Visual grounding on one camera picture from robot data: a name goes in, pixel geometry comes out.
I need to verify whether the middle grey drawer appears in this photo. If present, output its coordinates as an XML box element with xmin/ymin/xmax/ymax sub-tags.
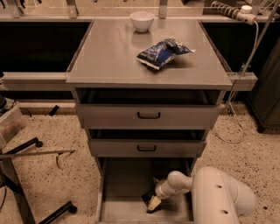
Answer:
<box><xmin>87</xmin><ymin>129</ymin><xmax>207</xmax><ymax>158</ymax></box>

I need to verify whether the white ceramic bowl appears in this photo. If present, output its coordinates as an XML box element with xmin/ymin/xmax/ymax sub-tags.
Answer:
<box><xmin>129</xmin><ymin>11</ymin><xmax>155</xmax><ymax>32</ymax></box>

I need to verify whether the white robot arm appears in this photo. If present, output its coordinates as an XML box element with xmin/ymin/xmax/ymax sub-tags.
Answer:
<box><xmin>147</xmin><ymin>166</ymin><xmax>256</xmax><ymax>224</ymax></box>

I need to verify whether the grey horizontal rail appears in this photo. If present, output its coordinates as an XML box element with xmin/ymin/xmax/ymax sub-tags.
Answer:
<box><xmin>1</xmin><ymin>72</ymin><xmax>71</xmax><ymax>91</ymax></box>

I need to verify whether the bottom grey drawer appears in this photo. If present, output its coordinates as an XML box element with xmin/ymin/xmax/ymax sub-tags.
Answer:
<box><xmin>95</xmin><ymin>157</ymin><xmax>194</xmax><ymax>224</ymax></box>

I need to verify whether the grey drawer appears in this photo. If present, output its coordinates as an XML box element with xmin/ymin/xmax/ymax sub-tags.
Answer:
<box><xmin>95</xmin><ymin>157</ymin><xmax>194</xmax><ymax>224</ymax></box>
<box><xmin>87</xmin><ymin>129</ymin><xmax>207</xmax><ymax>158</ymax></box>
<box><xmin>75</xmin><ymin>87</ymin><xmax>220</xmax><ymax>130</ymax></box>

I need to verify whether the grey drawer cabinet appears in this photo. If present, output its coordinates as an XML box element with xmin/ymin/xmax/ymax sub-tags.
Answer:
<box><xmin>66</xmin><ymin>18</ymin><xmax>232</xmax><ymax>224</ymax></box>

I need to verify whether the clear plastic storage bin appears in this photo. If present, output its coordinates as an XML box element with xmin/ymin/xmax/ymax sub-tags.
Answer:
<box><xmin>0</xmin><ymin>98</ymin><xmax>25</xmax><ymax>150</ymax></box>

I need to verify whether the white power cable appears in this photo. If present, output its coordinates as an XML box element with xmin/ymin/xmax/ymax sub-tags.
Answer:
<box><xmin>213</xmin><ymin>20</ymin><xmax>260</xmax><ymax>144</ymax></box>

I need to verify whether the top grey drawer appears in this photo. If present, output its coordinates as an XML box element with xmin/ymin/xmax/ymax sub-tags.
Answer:
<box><xmin>75</xmin><ymin>87</ymin><xmax>220</xmax><ymax>130</ymax></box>

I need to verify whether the dark cabinet at right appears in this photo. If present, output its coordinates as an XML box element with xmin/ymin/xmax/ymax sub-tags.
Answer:
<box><xmin>247</xmin><ymin>38</ymin><xmax>280</xmax><ymax>133</ymax></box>

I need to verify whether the blue chip bag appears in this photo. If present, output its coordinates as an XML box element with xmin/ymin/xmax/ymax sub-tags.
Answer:
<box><xmin>136</xmin><ymin>38</ymin><xmax>193</xmax><ymax>70</ymax></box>

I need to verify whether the thin metal rod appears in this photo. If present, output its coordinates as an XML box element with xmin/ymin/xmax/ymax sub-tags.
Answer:
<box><xmin>0</xmin><ymin>150</ymin><xmax>75</xmax><ymax>159</ymax></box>

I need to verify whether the white power strip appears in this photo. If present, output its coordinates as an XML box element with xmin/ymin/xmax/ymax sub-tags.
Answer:
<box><xmin>211</xmin><ymin>1</ymin><xmax>256</xmax><ymax>25</ymax></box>

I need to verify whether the small black floor object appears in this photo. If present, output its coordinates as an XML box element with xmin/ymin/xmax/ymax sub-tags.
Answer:
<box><xmin>49</xmin><ymin>105</ymin><xmax>60</xmax><ymax>116</ymax></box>

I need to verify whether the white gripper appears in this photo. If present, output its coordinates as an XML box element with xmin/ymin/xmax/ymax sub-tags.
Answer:
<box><xmin>147</xmin><ymin>178</ymin><xmax>175</xmax><ymax>212</ymax></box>

